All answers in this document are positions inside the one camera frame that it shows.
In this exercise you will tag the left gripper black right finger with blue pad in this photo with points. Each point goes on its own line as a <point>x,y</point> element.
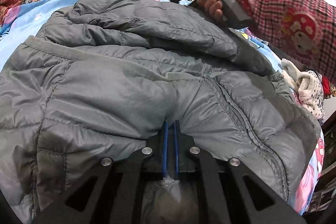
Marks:
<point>228,191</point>

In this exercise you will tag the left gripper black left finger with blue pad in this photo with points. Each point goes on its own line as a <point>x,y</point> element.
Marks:
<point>111,191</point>

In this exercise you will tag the grey quilted down jacket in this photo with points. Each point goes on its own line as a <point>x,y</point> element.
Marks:
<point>102,76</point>

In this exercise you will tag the red plaid sleeve forearm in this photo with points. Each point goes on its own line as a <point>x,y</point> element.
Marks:
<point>303,29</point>

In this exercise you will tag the white dotted fleece garment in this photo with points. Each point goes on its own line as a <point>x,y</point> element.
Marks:
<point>306,86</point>

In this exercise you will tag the light blue cartoon bedsheet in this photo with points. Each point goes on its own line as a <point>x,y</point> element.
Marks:
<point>25,20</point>

